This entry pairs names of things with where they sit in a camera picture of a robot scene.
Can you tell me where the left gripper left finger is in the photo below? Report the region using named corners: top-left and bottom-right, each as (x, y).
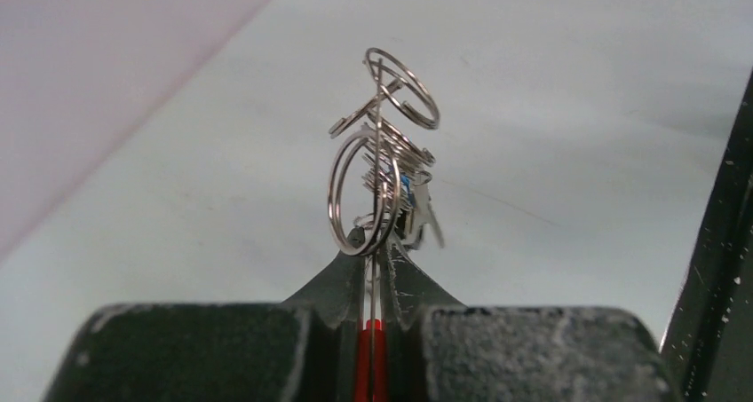
top-left (44, 254), bottom-right (364, 401)

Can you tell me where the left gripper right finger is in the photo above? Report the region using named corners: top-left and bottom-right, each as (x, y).
top-left (381, 240), bottom-right (681, 401)

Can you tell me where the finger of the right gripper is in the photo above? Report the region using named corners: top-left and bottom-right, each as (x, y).
top-left (661, 87), bottom-right (752, 402)

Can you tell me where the blue-tagged key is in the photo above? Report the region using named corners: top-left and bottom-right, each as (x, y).
top-left (395, 173), bottom-right (418, 240)

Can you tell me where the red-handled metal key holder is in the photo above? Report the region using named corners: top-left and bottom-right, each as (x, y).
top-left (317, 47), bottom-right (443, 401)

